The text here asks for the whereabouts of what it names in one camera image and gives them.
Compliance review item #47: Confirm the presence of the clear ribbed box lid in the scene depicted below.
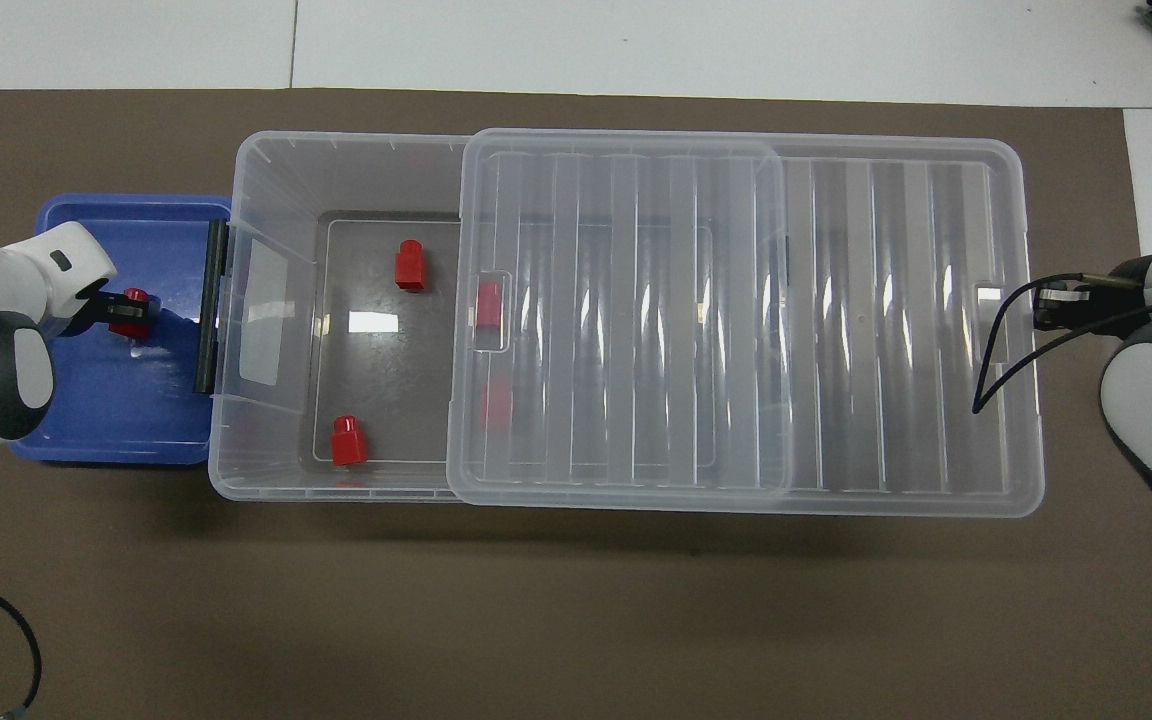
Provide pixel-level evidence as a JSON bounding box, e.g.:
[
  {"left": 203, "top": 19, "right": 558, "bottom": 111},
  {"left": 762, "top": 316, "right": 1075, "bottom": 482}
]
[{"left": 446, "top": 128, "right": 1045, "bottom": 518}]

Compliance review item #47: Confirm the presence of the clear plastic storage box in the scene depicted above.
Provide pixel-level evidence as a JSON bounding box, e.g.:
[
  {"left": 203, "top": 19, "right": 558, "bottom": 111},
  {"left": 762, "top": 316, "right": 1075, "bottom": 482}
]
[{"left": 208, "top": 131, "right": 819, "bottom": 504}]

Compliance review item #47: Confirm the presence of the blue plastic tray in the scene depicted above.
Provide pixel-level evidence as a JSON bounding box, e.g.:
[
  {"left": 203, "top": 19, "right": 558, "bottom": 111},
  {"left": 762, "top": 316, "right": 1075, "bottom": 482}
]
[{"left": 8, "top": 193, "right": 235, "bottom": 467}]

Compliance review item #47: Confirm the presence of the brown table mat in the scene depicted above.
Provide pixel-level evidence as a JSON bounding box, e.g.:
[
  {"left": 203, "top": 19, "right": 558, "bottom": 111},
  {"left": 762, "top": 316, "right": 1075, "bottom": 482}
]
[{"left": 0, "top": 88, "right": 1152, "bottom": 720}]

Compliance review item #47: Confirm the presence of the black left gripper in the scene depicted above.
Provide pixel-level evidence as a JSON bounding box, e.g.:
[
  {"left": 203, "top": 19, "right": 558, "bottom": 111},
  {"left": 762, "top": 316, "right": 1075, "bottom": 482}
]
[{"left": 74, "top": 284, "right": 163, "bottom": 337}]

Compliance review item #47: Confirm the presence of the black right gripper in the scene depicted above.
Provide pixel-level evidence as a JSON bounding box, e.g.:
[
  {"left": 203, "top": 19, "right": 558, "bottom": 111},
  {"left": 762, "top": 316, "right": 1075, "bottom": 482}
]
[{"left": 1033, "top": 255, "right": 1152, "bottom": 331}]

